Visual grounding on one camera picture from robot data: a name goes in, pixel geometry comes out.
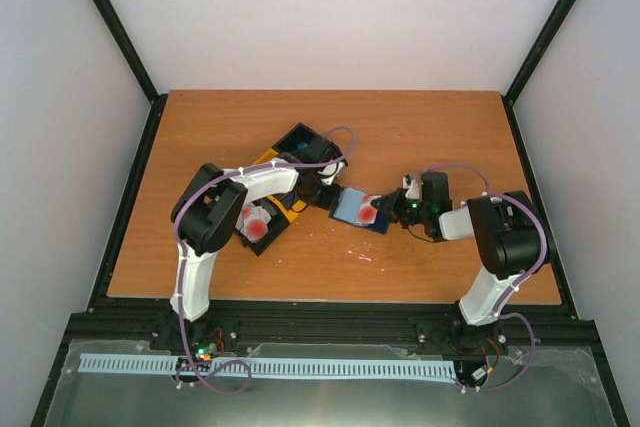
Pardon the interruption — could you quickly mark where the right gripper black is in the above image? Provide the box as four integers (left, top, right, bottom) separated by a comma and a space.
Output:
371, 188, 430, 230

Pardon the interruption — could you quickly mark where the red white credit card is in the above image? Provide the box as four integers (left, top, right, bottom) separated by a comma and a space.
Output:
355, 195, 380, 226

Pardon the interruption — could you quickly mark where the blue leather card holder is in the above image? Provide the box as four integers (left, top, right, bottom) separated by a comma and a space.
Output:
329, 188, 390, 235

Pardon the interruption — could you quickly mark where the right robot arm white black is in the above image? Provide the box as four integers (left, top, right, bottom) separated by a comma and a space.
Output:
371, 170, 551, 352

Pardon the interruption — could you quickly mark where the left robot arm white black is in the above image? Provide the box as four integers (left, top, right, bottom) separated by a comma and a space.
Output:
170, 138, 348, 350

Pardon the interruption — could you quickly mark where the black bin with red cards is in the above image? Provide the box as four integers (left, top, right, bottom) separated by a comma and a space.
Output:
235, 199, 289, 256

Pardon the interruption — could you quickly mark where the red white card stack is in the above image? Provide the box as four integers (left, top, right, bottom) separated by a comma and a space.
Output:
236, 203, 272, 244

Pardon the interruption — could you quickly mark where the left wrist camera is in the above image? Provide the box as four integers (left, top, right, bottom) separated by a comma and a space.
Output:
318, 161, 347, 185

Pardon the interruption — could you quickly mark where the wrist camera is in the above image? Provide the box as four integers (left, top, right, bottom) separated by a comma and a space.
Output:
403, 174, 422, 200
318, 161, 347, 185

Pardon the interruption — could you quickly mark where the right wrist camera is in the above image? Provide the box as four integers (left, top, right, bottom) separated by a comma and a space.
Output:
403, 174, 422, 200

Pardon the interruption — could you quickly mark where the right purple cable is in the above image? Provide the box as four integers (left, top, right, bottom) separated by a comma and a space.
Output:
424, 161, 551, 396

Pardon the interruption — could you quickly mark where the purple cable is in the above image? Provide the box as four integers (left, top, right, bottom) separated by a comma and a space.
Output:
172, 125, 360, 394
424, 161, 551, 396

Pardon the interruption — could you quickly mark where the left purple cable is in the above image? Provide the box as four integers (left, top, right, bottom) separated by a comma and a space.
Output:
172, 125, 360, 394

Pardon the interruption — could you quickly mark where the black aluminium frame rail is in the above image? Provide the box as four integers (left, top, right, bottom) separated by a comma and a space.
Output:
61, 300, 604, 359

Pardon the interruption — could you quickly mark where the light blue cable duct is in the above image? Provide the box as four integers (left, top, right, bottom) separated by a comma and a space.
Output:
77, 353, 456, 383

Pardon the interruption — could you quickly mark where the right frame post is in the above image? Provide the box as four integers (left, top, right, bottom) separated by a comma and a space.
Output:
502, 0, 611, 101

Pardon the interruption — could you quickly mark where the frame post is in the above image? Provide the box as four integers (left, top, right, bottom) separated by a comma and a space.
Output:
62, 0, 161, 101
502, 0, 611, 101

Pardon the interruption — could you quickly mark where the left frame post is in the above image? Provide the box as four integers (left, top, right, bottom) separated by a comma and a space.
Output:
62, 0, 161, 101

